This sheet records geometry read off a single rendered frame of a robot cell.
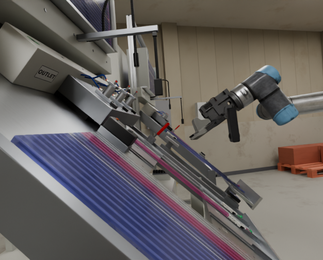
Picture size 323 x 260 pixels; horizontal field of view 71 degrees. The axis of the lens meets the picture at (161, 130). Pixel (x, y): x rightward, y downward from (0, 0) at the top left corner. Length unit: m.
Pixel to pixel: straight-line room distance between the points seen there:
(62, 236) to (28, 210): 0.04
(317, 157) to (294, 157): 0.56
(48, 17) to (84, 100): 0.20
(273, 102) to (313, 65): 5.85
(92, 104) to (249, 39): 5.27
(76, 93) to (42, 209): 0.38
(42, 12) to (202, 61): 4.50
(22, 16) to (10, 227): 0.42
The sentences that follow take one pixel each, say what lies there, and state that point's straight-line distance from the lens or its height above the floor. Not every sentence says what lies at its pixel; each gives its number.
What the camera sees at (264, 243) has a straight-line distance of 0.75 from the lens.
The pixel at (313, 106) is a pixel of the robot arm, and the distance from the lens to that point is 0.98.
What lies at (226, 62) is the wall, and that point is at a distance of 5.22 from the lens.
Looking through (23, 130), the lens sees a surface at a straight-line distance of 0.34.
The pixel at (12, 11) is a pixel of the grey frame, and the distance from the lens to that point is 0.56.
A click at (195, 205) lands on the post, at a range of 1.19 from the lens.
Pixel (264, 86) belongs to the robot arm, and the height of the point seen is 1.18.
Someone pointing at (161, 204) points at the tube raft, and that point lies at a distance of 0.38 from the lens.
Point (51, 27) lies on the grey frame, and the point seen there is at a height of 1.32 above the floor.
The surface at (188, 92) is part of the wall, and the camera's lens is 4.70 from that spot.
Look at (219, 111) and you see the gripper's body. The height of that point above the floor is 1.11.
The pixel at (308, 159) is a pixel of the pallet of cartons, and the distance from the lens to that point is 5.50.
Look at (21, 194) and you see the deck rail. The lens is 0.25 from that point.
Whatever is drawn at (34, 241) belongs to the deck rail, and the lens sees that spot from 0.25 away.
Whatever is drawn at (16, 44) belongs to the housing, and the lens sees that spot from 0.50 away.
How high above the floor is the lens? 1.06
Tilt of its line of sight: level
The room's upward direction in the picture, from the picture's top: 4 degrees counter-clockwise
